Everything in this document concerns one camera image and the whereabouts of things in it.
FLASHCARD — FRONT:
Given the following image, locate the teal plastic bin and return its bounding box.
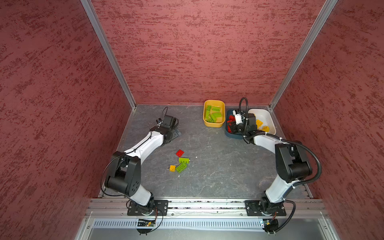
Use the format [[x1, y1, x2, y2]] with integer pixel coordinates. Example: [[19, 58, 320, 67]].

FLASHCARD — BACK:
[[225, 109, 243, 140]]

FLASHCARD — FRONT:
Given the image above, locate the right corner aluminium post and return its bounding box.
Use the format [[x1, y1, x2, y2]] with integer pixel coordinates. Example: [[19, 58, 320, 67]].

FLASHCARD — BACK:
[[269, 0, 338, 112]]

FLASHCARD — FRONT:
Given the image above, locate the left corner aluminium post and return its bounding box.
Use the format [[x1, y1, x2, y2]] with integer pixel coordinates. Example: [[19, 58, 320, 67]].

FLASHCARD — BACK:
[[81, 0, 137, 110]]

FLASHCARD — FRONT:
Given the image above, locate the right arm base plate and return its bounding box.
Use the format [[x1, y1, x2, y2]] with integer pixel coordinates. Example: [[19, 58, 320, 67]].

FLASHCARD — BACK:
[[244, 199, 287, 217]]

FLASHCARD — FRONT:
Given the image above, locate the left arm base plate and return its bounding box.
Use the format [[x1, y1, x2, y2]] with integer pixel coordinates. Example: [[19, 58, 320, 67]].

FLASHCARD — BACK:
[[127, 200, 169, 217]]

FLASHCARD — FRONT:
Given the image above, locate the aluminium front rail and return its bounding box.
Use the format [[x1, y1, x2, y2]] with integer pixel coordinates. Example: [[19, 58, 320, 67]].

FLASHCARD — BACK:
[[75, 198, 339, 240]]

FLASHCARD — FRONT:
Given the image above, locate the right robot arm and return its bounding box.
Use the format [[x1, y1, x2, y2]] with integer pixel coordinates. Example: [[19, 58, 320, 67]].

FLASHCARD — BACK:
[[226, 110, 322, 216]]

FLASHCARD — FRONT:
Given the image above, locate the corner aluminium post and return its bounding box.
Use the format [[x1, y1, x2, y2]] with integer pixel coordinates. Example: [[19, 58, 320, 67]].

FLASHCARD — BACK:
[[81, 0, 137, 110], [269, 0, 338, 112]]

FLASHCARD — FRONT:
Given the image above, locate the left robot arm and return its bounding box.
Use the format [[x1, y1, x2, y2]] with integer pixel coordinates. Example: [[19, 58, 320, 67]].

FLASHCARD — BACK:
[[101, 124, 180, 216]]

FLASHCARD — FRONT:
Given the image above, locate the yellow plastic bin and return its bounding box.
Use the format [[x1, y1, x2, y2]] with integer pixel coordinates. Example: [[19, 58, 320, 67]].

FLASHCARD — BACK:
[[203, 100, 226, 128]]

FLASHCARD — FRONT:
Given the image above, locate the yellow lego brick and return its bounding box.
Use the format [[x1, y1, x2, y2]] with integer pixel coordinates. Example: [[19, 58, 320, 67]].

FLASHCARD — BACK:
[[262, 126, 270, 133], [256, 120, 264, 126]]

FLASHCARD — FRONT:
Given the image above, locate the white plastic bin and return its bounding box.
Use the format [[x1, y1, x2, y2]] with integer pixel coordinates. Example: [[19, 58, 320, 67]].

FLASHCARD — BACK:
[[249, 109, 277, 135]]

